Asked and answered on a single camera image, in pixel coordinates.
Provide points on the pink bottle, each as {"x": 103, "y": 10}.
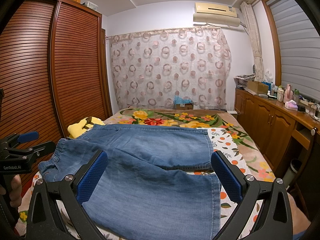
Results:
{"x": 288, "y": 95}

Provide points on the blue denim jeans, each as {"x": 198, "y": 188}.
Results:
{"x": 149, "y": 189}

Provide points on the circle pattern sheer curtain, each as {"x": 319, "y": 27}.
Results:
{"x": 152, "y": 69}

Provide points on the person left hand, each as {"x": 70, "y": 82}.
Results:
{"x": 16, "y": 191}

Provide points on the yellow Pikachu plush toy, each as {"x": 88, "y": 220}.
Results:
{"x": 79, "y": 128}

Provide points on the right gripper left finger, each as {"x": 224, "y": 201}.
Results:
{"x": 44, "y": 218}

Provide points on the grey window roller blind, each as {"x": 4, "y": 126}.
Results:
{"x": 299, "y": 47}

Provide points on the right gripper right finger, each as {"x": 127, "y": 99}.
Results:
{"x": 274, "y": 220}

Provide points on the brown louvered wooden wardrobe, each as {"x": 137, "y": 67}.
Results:
{"x": 53, "y": 68}

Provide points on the wall air conditioner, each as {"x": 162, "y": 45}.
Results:
{"x": 216, "y": 14}

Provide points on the open cardboard box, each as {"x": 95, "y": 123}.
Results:
{"x": 257, "y": 87}

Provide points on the long wooden sideboard cabinet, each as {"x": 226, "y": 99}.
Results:
{"x": 279, "y": 133}

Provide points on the stack of newspapers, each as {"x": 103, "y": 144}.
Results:
{"x": 242, "y": 80}

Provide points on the orange print white blanket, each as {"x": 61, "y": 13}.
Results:
{"x": 248, "y": 160}

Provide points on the pink tissue pack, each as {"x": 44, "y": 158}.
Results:
{"x": 291, "y": 105}

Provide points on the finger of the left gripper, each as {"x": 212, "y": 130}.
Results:
{"x": 39, "y": 150}
{"x": 14, "y": 140}

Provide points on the beige tied window curtain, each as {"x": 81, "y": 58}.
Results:
{"x": 254, "y": 36}

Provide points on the floral brown bed blanket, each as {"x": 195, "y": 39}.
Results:
{"x": 183, "y": 118}

